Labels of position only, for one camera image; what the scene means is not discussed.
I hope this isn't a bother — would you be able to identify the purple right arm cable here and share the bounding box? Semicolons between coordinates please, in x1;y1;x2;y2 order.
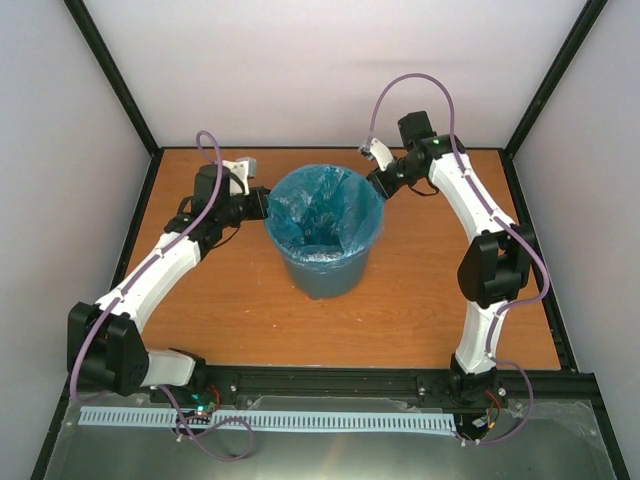
367;72;551;448

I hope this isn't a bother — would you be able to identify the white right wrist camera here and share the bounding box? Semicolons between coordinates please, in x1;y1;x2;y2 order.
358;137;395;171

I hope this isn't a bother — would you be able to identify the light blue slotted cable duct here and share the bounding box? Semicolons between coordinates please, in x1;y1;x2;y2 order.
77;406;456;436

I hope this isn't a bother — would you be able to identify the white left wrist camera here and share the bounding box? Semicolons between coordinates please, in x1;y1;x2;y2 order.
222;156;257;196

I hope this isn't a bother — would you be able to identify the black frame post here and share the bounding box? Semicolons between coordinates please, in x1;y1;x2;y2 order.
63;0;160;157
504;0;608;160

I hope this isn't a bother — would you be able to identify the black frame post left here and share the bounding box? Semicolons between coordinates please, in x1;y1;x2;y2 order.
63;0;160;157

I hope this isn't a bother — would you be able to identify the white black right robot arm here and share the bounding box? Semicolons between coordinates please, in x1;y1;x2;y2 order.
360;111;534;405

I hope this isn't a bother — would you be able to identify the blue plastic trash bag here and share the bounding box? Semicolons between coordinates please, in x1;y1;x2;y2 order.
265;164;385;264

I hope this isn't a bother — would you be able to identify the teal plastic trash bin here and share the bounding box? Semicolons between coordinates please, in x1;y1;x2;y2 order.
278;240;375;299

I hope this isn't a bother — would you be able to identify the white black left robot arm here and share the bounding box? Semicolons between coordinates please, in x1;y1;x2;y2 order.
67;157;270;403

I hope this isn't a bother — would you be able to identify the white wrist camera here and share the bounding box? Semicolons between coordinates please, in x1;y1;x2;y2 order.
222;156;257;196
358;137;395;171

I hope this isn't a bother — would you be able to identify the black frame post right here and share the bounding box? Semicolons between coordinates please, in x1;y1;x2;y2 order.
504;0;608;160

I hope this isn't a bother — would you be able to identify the grey metal base plate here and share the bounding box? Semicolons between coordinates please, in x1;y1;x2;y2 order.
44;396;628;479

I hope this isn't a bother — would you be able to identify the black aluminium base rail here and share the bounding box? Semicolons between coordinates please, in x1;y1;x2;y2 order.
64;364;596;401

